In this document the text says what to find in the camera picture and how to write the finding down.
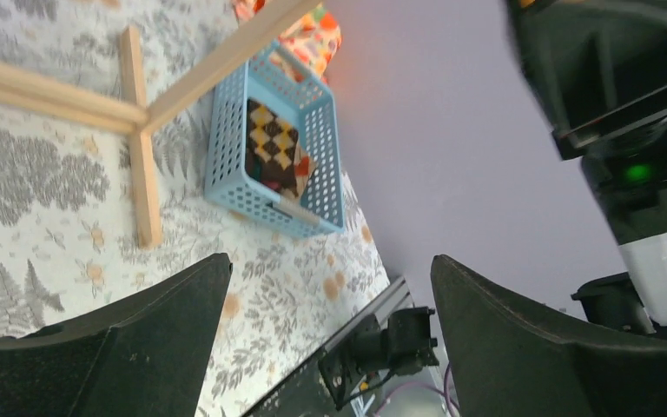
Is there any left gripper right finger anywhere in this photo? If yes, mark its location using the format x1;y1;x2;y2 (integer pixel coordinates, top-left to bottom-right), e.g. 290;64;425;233
430;255;667;416

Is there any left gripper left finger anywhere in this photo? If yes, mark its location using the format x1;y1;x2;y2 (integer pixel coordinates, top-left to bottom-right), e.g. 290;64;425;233
0;254;233;416

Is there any wooden drying rack frame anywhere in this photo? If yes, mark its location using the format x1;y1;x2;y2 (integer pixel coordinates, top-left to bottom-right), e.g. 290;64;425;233
0;0;317;249

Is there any brown yellow argyle sock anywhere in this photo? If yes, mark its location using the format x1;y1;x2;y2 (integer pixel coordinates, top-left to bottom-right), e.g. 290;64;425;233
245;99;317;202

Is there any light blue plastic basket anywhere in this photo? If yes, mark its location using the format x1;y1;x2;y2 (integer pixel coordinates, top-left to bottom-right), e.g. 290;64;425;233
205;41;345;238

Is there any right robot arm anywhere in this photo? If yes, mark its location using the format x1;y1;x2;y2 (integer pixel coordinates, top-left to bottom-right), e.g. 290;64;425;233
505;1;667;340

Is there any floral patterned table mat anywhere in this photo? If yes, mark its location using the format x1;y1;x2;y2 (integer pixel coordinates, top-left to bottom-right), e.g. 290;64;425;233
0;1;389;416

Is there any floral orange cloth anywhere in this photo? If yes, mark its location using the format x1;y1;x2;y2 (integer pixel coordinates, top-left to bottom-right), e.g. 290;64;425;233
232;0;344;88

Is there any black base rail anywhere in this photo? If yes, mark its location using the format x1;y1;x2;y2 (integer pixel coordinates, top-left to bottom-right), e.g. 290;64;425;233
246;277;439;417

